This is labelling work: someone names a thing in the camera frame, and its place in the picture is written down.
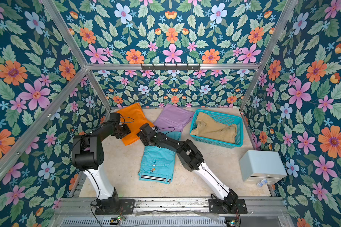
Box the black hook rail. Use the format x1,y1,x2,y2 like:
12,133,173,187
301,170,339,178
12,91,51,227
141,63,201,71

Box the turquoise pants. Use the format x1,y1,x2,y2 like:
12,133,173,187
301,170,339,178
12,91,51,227
138,146,176,184

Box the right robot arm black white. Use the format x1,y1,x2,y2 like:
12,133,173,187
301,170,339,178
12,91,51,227
137,124,238,213

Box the white box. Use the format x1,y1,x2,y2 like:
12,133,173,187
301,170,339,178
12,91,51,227
239,150,287,184

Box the khaki pants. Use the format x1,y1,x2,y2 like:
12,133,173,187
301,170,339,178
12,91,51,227
190,113,237,144

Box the aluminium frame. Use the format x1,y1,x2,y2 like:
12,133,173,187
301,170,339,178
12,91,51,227
0,1,287,227

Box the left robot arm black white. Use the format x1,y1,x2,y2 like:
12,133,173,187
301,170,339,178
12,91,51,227
71,113,130,214

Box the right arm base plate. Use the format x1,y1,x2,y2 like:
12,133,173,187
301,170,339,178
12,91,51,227
208,198,248,214

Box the orange pants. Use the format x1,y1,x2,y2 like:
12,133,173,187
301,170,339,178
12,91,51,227
117,103,154,146

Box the purple pants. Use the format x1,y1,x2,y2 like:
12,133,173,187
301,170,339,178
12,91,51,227
153,104,195,132

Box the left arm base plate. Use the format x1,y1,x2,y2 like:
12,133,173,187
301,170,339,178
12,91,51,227
95,199,135,215

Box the teal plastic basket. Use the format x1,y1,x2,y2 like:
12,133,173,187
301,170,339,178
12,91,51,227
189,109,243,148

